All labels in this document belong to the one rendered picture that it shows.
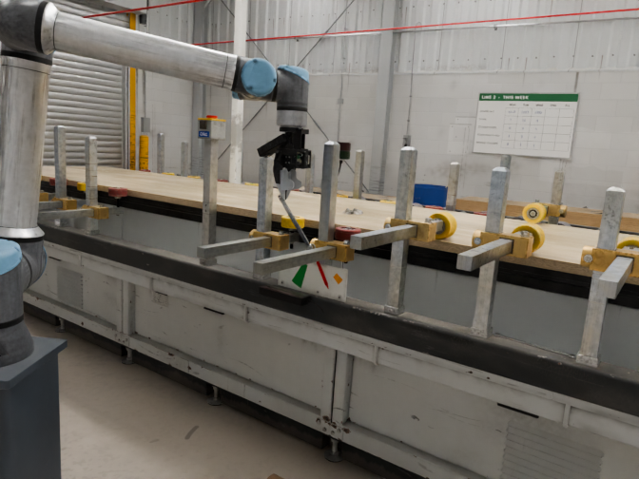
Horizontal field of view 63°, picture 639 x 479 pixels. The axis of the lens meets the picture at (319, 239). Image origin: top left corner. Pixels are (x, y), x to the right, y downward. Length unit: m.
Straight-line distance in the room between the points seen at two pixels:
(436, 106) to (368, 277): 7.37
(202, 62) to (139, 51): 0.14
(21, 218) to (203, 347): 1.14
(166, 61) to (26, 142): 0.43
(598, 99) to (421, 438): 7.10
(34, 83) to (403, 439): 1.55
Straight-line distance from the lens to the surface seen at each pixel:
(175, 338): 2.57
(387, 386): 1.88
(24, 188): 1.55
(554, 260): 1.49
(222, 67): 1.37
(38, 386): 1.52
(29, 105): 1.54
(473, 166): 8.77
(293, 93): 1.52
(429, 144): 9.01
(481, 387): 1.49
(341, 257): 1.54
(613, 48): 8.63
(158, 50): 1.37
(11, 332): 1.46
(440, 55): 9.16
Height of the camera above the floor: 1.16
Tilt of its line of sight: 10 degrees down
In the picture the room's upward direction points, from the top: 4 degrees clockwise
